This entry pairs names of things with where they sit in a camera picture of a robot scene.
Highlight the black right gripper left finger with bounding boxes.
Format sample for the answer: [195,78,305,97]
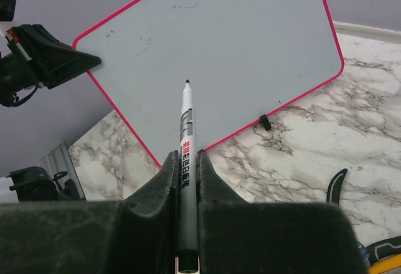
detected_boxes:
[1,152,179,273]

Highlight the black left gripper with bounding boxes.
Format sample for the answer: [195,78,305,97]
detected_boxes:
[1,0,102,108]

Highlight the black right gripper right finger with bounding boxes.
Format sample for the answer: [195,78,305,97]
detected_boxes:
[198,151,367,273]

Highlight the green whiteboard marker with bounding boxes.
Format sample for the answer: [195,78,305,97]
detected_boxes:
[177,80,199,273]

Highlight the pink framed whiteboard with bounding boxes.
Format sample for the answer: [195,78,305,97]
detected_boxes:
[73,0,344,165]

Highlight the black whiteboard stand foot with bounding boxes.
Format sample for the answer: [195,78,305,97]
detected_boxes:
[259,114,271,130]

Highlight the blue transparent screwdriver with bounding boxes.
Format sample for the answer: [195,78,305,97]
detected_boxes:
[358,242,370,268]

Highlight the yellow black utility knife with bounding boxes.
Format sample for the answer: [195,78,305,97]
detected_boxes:
[368,254,401,274]

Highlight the black grey handled pliers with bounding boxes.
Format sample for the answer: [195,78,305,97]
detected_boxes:
[326,169,348,206]

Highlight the blue handled pliers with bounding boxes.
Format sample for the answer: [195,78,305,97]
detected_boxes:
[366,236,401,266]

